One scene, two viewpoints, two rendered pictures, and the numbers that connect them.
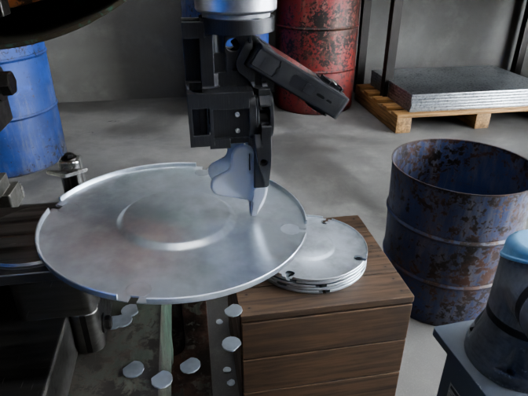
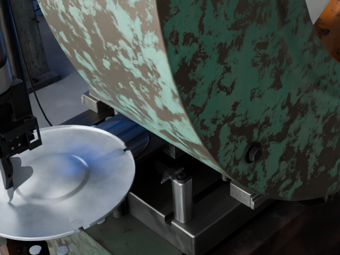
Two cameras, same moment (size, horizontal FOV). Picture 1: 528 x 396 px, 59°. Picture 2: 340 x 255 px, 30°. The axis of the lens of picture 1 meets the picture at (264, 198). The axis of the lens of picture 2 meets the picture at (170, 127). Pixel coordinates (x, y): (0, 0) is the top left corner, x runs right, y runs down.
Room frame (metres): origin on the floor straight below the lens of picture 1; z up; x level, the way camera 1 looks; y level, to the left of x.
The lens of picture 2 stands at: (1.29, -0.17, 1.48)
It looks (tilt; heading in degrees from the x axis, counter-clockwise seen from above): 35 degrees down; 149
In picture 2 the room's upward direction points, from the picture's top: 4 degrees counter-clockwise
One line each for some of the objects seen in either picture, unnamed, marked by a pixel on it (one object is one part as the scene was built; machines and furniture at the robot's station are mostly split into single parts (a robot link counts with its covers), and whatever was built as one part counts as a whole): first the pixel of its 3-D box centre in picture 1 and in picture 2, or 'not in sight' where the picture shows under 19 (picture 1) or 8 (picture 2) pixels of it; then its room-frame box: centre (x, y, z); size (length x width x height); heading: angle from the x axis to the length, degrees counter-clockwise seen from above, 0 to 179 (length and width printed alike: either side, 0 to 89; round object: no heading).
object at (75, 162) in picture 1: (75, 185); (182, 196); (0.60, 0.27, 0.75); 0.03 x 0.03 x 0.10; 10
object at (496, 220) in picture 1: (449, 231); not in sight; (1.30, -0.60, 0.24); 0.42 x 0.42 x 0.48
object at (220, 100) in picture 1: (229, 81); (0, 119); (0.46, 0.03, 0.94); 0.09 x 0.08 x 0.12; 100
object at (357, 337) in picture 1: (306, 309); not in sight; (1.00, -0.11, 0.18); 0.40 x 0.38 x 0.35; 100
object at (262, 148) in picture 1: (258, 145); not in sight; (0.44, 0.01, 0.88); 0.05 x 0.02 x 0.09; 10
